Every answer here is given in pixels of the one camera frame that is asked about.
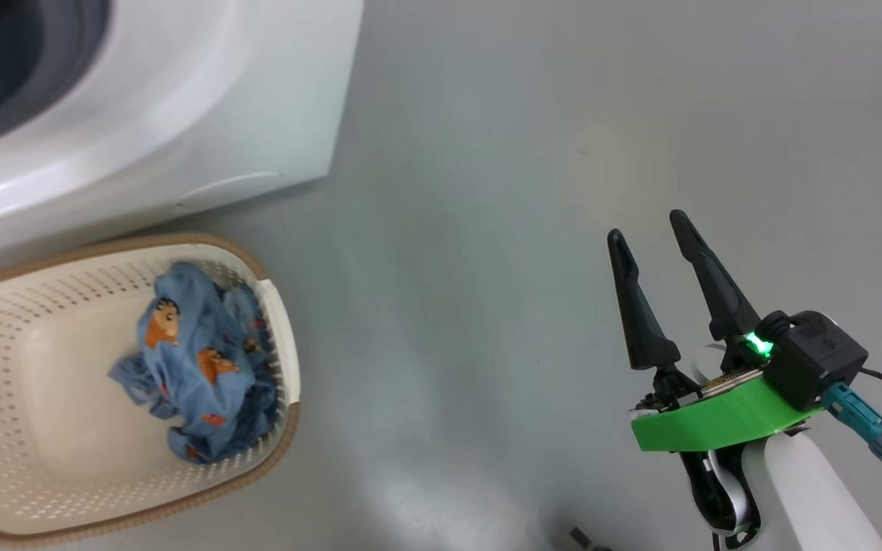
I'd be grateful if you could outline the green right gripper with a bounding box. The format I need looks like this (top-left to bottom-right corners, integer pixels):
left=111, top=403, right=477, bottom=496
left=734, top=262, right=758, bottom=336
left=607, top=209, right=825, bottom=548

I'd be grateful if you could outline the blue cartoon print garment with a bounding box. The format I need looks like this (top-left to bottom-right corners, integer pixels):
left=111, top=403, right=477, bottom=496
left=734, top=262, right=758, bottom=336
left=109, top=262, right=281, bottom=464

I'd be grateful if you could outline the white front-load washing machine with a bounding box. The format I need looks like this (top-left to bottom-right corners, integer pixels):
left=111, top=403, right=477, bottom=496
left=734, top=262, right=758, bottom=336
left=0, top=0, right=365, bottom=265

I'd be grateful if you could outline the grey rubber door gasket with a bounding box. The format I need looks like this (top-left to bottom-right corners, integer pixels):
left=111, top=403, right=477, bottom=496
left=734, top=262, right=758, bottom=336
left=0, top=0, right=113, bottom=154

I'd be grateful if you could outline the round white filter cover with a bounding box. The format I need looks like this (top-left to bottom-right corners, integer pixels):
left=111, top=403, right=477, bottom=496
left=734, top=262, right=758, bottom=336
left=173, top=172, right=281, bottom=211

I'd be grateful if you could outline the cream perforated laundry basket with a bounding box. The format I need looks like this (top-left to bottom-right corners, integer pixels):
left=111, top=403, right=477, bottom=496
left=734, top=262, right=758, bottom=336
left=0, top=233, right=302, bottom=548

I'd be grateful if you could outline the teal cable connector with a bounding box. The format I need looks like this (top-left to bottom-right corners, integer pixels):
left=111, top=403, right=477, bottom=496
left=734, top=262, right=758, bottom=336
left=822, top=381, right=882, bottom=461

